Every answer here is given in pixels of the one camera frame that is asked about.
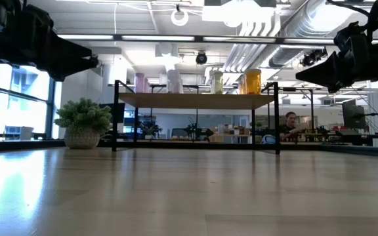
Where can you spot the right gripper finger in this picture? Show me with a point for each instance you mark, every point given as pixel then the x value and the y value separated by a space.
pixel 323 73

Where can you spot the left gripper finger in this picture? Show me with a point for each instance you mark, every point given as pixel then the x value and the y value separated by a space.
pixel 72 47
pixel 74 67

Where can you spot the clear bottle ribbed cap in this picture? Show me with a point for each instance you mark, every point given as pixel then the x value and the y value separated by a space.
pixel 173 82

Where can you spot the yellow-green pill vial white cap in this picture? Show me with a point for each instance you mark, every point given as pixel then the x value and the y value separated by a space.
pixel 217 82

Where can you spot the black background robot arm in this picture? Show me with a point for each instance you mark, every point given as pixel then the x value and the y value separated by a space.
pixel 197 131

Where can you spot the black ceiling spotlight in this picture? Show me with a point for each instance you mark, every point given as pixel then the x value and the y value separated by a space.
pixel 201 58
pixel 313 57

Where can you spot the black monitor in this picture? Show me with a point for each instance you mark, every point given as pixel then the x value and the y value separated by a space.
pixel 353 114

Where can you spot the green potted plant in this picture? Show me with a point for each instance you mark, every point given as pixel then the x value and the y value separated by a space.
pixel 84 118

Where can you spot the large window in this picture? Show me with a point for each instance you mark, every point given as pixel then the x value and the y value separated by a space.
pixel 21 111

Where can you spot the overhead light bar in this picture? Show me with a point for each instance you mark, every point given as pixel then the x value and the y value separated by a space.
pixel 156 38

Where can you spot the white and blue ball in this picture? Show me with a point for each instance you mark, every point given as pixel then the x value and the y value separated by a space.
pixel 268 139

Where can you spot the small background plant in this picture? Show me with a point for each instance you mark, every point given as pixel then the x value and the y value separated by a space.
pixel 150 129

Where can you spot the silver ventilation duct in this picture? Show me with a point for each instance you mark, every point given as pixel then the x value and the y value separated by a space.
pixel 307 23

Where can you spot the black aluminium table frame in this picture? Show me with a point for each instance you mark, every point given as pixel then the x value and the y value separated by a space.
pixel 28 144

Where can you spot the wooden shelf black metal frame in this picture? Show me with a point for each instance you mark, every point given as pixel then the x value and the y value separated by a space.
pixel 192 101

